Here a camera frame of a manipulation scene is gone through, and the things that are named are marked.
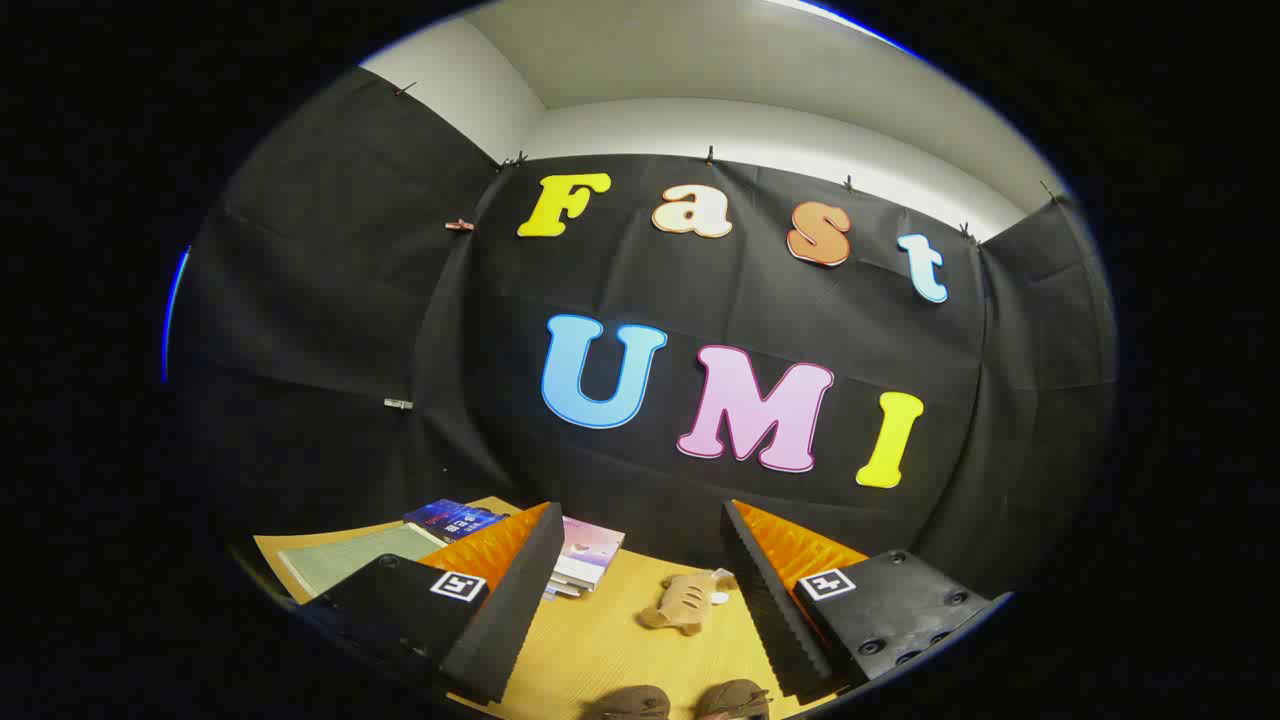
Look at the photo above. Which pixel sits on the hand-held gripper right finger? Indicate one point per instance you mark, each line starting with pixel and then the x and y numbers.
pixel 775 620

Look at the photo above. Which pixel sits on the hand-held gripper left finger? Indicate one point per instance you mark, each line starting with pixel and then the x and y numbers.
pixel 520 610

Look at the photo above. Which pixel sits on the brown fuzzy shoe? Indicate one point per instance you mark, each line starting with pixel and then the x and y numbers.
pixel 733 700
pixel 628 704

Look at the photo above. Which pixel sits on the green fabric storage box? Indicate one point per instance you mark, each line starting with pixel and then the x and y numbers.
pixel 350 560

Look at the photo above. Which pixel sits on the white book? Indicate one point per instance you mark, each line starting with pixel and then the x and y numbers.
pixel 570 586

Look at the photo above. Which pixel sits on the tan bread plush toy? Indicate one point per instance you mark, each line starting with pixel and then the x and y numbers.
pixel 685 600

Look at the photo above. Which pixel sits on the pink cover book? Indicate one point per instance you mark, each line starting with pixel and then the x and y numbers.
pixel 590 545

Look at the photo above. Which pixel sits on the dark blue book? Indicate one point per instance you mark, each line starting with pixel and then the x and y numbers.
pixel 450 518

